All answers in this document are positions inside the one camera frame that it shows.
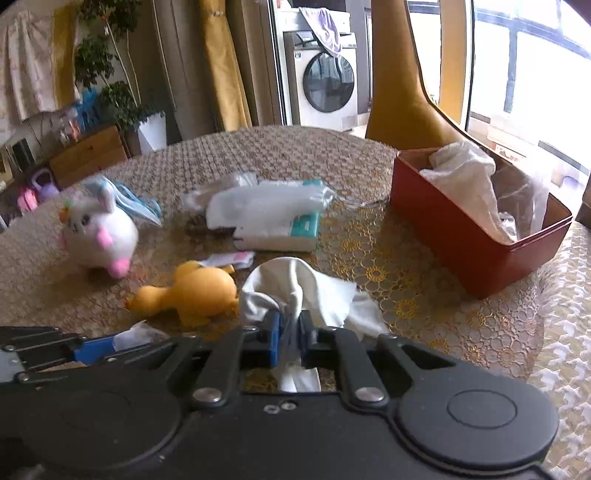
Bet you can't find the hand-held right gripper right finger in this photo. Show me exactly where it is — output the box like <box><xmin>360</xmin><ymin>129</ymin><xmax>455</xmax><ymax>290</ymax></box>
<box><xmin>299</xmin><ymin>310</ymin><xmax>455</xmax><ymax>409</ymax></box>

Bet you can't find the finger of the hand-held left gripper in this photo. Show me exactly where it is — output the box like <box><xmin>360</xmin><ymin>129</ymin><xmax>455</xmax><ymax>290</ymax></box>
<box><xmin>0</xmin><ymin>325</ymin><xmax>117</xmax><ymax>385</ymax></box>

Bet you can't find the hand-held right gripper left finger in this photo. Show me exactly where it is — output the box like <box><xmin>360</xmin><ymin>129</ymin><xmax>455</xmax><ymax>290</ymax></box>
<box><xmin>134</xmin><ymin>310</ymin><xmax>281</xmax><ymax>409</ymax></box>

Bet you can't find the white tissue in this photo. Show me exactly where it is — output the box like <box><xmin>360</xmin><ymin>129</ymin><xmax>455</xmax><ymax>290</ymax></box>
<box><xmin>113</xmin><ymin>322</ymin><xmax>168</xmax><ymax>352</ymax></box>

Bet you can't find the white smooth cloth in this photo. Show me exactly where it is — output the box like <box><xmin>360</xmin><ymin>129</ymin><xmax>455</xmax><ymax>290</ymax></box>
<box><xmin>239</xmin><ymin>257</ymin><xmax>389</xmax><ymax>393</ymax></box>

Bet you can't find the red storage box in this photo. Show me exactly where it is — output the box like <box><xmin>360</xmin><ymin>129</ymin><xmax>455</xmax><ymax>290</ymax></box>
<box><xmin>389</xmin><ymin>147</ymin><xmax>574</xmax><ymax>299</ymax></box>

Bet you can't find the yellow rubber duck toy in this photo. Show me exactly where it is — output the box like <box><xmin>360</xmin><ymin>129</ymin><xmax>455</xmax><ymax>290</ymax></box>
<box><xmin>126</xmin><ymin>261</ymin><xmax>241</xmax><ymax>329</ymax></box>

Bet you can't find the small pink and white packet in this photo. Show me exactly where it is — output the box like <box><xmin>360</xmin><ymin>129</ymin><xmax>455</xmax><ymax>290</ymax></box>
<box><xmin>198</xmin><ymin>251</ymin><xmax>256</xmax><ymax>271</ymax></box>

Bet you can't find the teal and white tissue pack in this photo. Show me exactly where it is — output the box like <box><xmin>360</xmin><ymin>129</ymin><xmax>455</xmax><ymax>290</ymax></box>
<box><xmin>232</xmin><ymin>211</ymin><xmax>322</xmax><ymax>253</ymax></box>

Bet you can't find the white plush bunny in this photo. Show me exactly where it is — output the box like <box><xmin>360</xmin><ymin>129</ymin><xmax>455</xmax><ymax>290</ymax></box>
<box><xmin>57</xmin><ymin>184</ymin><xmax>140</xmax><ymax>280</ymax></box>

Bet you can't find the white cloth in clear bag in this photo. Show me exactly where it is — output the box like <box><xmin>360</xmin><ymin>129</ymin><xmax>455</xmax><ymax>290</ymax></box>
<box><xmin>180</xmin><ymin>172</ymin><xmax>336</xmax><ymax>230</ymax></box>

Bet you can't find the blue and white cloth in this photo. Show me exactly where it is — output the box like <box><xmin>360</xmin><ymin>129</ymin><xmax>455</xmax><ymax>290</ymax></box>
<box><xmin>88</xmin><ymin>175</ymin><xmax>163</xmax><ymax>227</ymax></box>

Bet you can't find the pink toy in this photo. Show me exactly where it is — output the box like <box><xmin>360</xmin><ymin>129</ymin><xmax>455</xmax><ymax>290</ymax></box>
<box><xmin>16</xmin><ymin>188</ymin><xmax>38</xmax><ymax>214</ymax></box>

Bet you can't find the purple toy kettle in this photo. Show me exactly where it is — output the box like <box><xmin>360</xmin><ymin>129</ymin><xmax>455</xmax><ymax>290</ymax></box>
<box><xmin>30</xmin><ymin>168</ymin><xmax>62</xmax><ymax>204</ymax></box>

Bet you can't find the wooden cabinet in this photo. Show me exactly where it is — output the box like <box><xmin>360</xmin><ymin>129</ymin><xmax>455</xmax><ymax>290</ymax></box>
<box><xmin>48</xmin><ymin>124</ymin><xmax>130</xmax><ymax>190</ymax></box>

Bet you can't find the white crumpled cloth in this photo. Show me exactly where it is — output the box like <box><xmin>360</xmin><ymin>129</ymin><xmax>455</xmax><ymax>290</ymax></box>
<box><xmin>419</xmin><ymin>141</ymin><xmax>517</xmax><ymax>245</ymax></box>

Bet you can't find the white planter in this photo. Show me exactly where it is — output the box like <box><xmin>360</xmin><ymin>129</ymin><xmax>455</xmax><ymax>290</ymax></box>
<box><xmin>137</xmin><ymin>111</ymin><xmax>168</xmax><ymax>156</ymax></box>

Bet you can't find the green potted plant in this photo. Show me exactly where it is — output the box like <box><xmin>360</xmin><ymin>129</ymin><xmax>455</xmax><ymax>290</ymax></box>
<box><xmin>73</xmin><ymin>0</ymin><xmax>166</xmax><ymax>139</ymax></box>

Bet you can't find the white washing machine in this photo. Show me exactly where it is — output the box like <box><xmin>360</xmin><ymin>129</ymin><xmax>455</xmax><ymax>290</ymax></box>
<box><xmin>283</xmin><ymin>28</ymin><xmax>359</xmax><ymax>133</ymax></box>

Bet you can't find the clear plastic bag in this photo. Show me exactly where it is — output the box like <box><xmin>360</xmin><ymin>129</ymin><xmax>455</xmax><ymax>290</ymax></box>
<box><xmin>493</xmin><ymin>166</ymin><xmax>551</xmax><ymax>241</ymax></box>

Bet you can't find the yellow giraffe-shaped chair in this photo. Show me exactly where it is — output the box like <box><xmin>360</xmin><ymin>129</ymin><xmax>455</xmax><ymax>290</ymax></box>
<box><xmin>365</xmin><ymin>0</ymin><xmax>477</xmax><ymax>151</ymax></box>

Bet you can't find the yellow curtain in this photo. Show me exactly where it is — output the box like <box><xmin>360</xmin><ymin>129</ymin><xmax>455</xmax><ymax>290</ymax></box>
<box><xmin>198</xmin><ymin>0</ymin><xmax>253</xmax><ymax>133</ymax></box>

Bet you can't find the white floral curtain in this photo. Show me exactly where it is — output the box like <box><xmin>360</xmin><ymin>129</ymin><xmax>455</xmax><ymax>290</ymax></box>
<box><xmin>4</xmin><ymin>0</ymin><xmax>83</xmax><ymax>121</ymax></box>

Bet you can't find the purple cloth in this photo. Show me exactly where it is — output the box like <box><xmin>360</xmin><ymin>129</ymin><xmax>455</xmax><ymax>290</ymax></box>
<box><xmin>298</xmin><ymin>6</ymin><xmax>345</xmax><ymax>59</ymax></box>

